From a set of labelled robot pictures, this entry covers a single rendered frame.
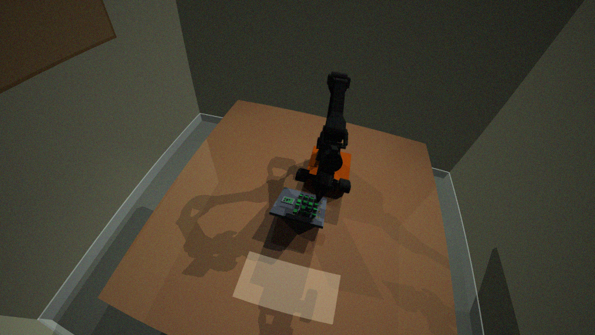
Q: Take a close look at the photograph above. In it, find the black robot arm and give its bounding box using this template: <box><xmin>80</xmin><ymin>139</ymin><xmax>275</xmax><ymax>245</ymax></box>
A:
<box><xmin>314</xmin><ymin>71</ymin><xmax>351</xmax><ymax>193</ymax></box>

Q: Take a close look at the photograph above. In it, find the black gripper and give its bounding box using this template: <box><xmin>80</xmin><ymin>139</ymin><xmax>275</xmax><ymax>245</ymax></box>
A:
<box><xmin>295</xmin><ymin>159</ymin><xmax>351</xmax><ymax>202</ymax></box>

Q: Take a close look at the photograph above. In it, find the grey switch panel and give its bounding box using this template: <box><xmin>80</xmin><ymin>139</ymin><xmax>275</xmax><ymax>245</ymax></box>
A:
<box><xmin>269</xmin><ymin>187</ymin><xmax>326</xmax><ymax>229</ymax></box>

